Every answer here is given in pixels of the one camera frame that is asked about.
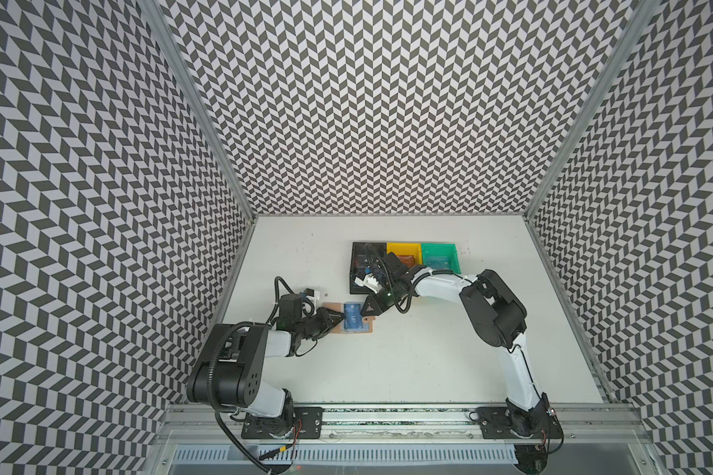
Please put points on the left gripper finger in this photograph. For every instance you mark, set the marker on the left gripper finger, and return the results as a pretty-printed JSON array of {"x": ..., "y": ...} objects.
[
  {"x": 329, "y": 319},
  {"x": 320, "y": 331}
]

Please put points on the black plastic bin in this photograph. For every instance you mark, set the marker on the black plastic bin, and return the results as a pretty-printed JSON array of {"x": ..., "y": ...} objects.
[{"x": 361, "y": 254}]

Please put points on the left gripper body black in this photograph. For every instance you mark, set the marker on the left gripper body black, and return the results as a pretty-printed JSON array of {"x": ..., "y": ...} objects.
[{"x": 310, "y": 324}]

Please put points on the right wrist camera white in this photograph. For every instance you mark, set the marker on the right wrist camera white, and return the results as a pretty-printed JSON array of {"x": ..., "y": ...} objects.
[{"x": 366, "y": 280}]

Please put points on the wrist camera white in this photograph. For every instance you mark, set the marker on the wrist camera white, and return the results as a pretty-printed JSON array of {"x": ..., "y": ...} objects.
[
  {"x": 366, "y": 280},
  {"x": 312, "y": 294}
]

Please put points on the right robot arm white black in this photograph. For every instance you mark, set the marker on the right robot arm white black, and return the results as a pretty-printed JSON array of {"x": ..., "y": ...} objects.
[{"x": 498, "y": 318}]

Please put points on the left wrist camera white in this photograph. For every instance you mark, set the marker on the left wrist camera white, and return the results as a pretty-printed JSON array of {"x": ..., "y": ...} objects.
[{"x": 312, "y": 294}]

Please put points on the green plastic bin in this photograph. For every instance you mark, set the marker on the green plastic bin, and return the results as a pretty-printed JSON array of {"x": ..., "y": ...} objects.
[{"x": 442, "y": 249}]

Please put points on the red card in yellow bin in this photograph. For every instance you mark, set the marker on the red card in yellow bin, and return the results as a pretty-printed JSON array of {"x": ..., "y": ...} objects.
[{"x": 408, "y": 260}]

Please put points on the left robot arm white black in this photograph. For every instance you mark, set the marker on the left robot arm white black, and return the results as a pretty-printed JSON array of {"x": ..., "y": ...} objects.
[{"x": 228, "y": 375}]

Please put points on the tan leather card holder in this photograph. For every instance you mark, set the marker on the tan leather card holder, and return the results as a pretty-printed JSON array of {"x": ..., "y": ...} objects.
[{"x": 339, "y": 307}]

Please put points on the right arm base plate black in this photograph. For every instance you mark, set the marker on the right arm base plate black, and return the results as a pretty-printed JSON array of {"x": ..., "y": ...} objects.
[{"x": 514, "y": 423}]

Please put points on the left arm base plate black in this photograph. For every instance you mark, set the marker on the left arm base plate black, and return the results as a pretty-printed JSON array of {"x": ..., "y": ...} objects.
[{"x": 304, "y": 422}]

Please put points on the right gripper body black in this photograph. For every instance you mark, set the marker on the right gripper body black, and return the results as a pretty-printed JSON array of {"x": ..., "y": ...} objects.
[{"x": 391, "y": 286}]

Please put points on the teal card in green bin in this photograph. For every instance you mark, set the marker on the teal card in green bin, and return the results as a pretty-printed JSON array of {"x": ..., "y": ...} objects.
[{"x": 439, "y": 262}]

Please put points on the yellow plastic bin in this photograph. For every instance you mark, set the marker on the yellow plastic bin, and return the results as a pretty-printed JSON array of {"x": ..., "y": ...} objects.
[{"x": 406, "y": 249}]

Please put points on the aluminium mounting rail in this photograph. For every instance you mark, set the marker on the aluminium mounting rail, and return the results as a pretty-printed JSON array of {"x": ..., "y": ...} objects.
[{"x": 420, "y": 423}]

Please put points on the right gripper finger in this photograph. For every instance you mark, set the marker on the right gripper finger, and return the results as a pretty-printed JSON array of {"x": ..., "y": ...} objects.
[
  {"x": 384, "y": 301},
  {"x": 371, "y": 307}
]

